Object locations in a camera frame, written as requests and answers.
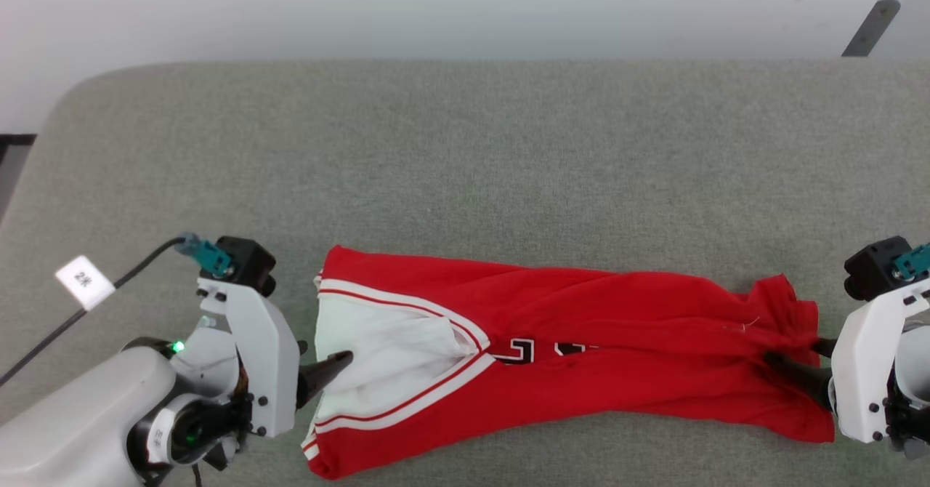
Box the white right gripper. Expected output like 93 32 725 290
763 283 930 444

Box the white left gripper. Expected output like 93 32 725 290
196 276 355 438

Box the red and white jersey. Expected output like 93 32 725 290
302 245 836 480

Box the teal right cable connector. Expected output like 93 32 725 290
894 243 930 281

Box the teal cable connector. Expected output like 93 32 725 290
174 233 232 275
894 243 930 281

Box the teal left cable connector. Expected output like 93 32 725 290
174 233 232 275

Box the white cable label tag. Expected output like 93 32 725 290
54 255 116 311

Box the dark grey slanted post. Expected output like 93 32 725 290
841 0 902 57

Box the black rectangular frame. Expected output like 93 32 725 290
0 134 37 219

